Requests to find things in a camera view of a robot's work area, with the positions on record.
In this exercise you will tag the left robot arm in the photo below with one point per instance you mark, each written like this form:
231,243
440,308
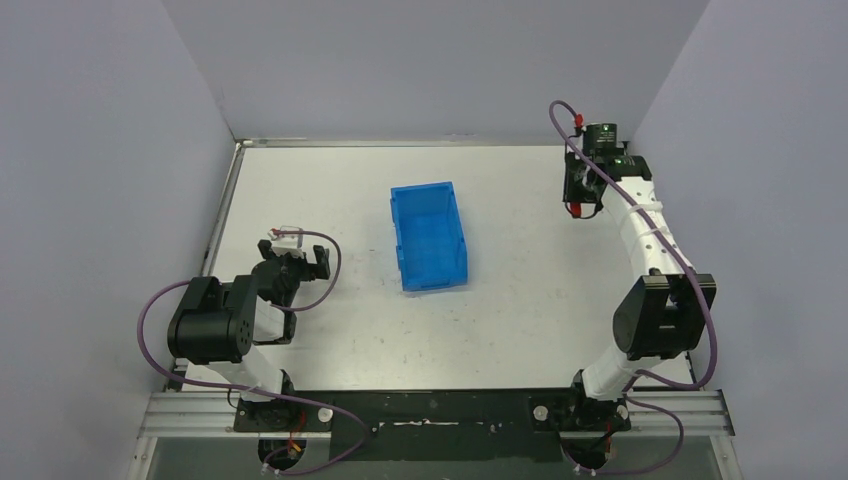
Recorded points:
223,325

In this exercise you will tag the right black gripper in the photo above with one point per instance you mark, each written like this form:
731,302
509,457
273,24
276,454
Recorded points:
572,193

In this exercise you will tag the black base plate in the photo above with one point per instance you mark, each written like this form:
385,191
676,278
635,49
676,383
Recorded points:
440,425

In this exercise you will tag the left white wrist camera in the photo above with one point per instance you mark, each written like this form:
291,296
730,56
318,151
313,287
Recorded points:
287,240

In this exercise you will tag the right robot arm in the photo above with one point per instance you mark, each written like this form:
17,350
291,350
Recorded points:
661,316

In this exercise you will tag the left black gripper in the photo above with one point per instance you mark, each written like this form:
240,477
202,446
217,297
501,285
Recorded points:
291,258

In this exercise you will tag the aluminium front rail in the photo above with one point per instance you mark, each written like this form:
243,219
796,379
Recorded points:
209,415

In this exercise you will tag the blue plastic bin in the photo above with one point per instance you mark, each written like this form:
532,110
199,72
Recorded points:
431,249

